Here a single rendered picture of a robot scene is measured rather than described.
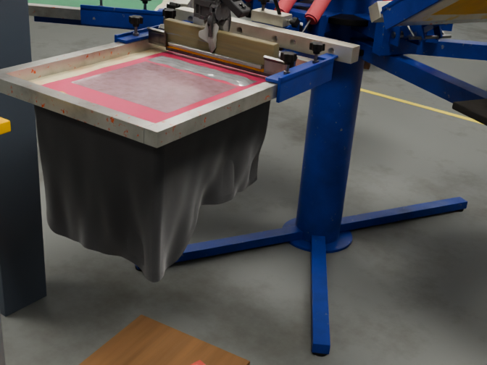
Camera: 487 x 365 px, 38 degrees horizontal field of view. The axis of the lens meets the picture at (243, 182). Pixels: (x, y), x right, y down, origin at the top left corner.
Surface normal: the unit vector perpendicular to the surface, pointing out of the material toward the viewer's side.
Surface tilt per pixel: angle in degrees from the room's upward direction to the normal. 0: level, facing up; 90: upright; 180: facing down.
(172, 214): 95
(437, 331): 0
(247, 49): 90
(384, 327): 0
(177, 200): 94
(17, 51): 90
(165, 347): 0
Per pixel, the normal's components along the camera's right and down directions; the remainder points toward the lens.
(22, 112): 0.79, 0.31
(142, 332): 0.07, -0.90
